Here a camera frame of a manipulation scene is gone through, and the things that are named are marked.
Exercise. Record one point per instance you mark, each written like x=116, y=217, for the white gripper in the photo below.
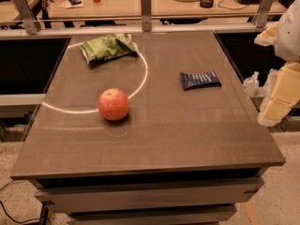
x=289, y=35

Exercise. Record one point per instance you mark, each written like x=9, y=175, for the right metal rail bracket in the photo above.
x=260, y=19

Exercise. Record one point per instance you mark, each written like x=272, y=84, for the crumpled clear plastic bag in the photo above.
x=251, y=84

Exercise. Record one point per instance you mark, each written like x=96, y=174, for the metal rail bracket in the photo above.
x=30, y=22
x=146, y=15
x=260, y=19

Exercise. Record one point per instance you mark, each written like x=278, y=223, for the black mesh pen holder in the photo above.
x=206, y=3

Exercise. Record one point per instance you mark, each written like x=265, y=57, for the middle metal rail bracket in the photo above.
x=146, y=15

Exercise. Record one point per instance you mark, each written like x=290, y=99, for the red apple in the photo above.
x=113, y=104

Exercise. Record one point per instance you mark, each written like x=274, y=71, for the green chip bag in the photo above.
x=108, y=47

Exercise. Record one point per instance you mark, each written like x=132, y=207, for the left metal rail bracket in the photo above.
x=30, y=22

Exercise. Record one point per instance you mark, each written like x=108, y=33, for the dark blue snack packet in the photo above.
x=199, y=80

